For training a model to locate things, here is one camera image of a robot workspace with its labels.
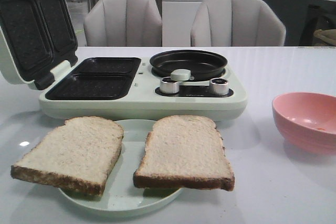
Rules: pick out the pale green breakfast maker base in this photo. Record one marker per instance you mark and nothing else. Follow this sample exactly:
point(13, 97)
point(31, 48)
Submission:
point(126, 88)

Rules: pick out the pink plastic bowl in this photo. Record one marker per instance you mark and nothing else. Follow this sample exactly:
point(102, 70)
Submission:
point(307, 120)

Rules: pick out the silver control knob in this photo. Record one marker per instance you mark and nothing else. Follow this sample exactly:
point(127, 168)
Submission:
point(169, 86)
point(218, 86)

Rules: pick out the left grey upholstered chair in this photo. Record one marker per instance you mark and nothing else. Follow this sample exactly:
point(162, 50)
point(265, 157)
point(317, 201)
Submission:
point(124, 23)

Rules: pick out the right silver control knob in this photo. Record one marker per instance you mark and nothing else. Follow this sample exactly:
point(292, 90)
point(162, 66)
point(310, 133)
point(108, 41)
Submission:
point(218, 86)

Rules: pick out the grey upholstered chair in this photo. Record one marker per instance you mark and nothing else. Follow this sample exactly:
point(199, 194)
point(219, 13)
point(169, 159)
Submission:
point(124, 23)
point(236, 23)

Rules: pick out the dark appliance at right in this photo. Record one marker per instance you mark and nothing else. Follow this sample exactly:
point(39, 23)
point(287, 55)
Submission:
point(319, 25)

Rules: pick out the left silver control knob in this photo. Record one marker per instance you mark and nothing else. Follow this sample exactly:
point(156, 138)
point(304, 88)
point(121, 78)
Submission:
point(169, 86)

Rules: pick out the right grey upholstered chair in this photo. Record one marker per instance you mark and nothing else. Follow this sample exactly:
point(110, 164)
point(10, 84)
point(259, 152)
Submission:
point(236, 23)

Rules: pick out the pale green round plate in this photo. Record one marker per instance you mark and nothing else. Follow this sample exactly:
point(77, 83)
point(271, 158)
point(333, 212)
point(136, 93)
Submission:
point(120, 197)

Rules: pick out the white refrigerator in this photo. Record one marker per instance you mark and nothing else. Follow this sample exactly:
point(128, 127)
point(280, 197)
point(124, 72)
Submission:
point(177, 19)

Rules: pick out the white bread slice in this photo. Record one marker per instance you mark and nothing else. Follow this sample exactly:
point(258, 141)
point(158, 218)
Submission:
point(184, 151)
point(77, 156)

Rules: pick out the black round frying pan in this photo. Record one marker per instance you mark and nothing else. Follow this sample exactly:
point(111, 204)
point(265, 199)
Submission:
point(203, 65)

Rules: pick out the breakfast maker hinged lid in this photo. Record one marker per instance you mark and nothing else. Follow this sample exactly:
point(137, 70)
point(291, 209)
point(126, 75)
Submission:
point(36, 37)

